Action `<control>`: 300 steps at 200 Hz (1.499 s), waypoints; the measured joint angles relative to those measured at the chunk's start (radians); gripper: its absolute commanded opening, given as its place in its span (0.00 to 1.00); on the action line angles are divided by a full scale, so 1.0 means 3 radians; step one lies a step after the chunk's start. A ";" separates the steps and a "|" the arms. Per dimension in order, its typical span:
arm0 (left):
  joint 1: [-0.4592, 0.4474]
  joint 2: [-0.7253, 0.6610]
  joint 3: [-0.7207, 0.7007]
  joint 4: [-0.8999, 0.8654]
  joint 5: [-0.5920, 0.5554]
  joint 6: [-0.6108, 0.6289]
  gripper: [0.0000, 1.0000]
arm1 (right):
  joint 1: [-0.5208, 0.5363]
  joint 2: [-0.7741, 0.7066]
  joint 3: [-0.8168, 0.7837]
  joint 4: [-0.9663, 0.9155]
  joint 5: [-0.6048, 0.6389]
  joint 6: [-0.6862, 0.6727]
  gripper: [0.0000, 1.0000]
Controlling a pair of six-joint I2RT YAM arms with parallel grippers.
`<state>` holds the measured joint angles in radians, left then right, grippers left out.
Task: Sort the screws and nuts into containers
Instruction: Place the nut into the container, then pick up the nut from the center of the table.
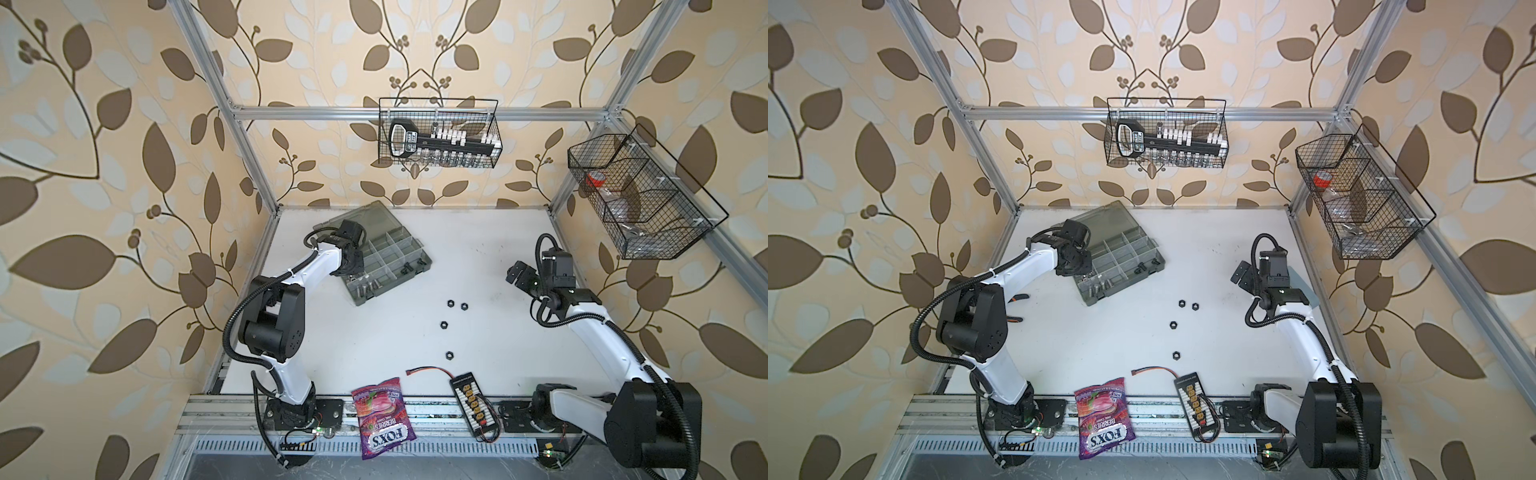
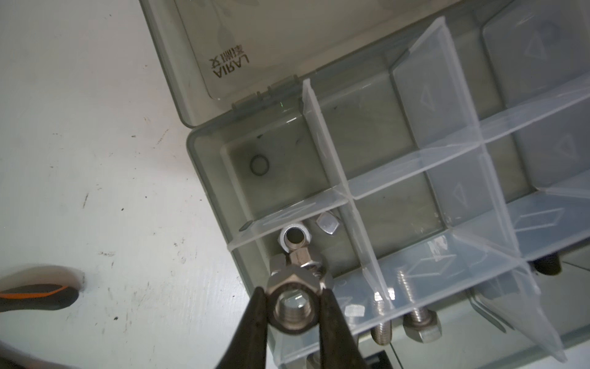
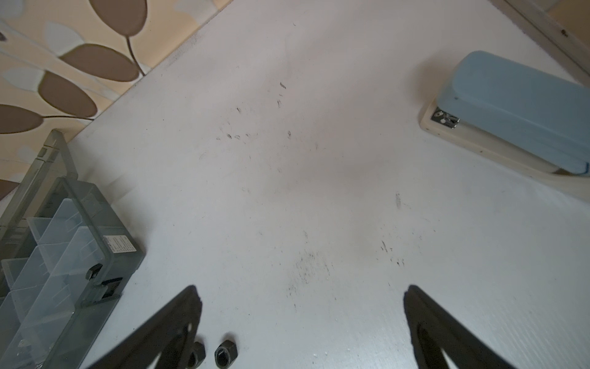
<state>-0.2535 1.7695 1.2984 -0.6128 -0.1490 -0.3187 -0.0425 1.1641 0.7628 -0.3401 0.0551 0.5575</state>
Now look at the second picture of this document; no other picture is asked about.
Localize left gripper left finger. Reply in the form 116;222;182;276
217;287;268;369

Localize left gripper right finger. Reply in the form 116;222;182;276
319;289;369;369

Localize silver hex nut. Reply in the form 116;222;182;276
277;222;312;253
269;247;324;275
315;212;341;236
267;265;322;335

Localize silver hex bolt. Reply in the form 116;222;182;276
396;268;443;344
370;292;393;346

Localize black hex bolt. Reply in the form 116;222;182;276
533;252;562;276

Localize grey plastic organizer box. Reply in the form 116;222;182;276
141;1;589;368

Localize orange black pliers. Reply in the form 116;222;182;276
1;284;79;313

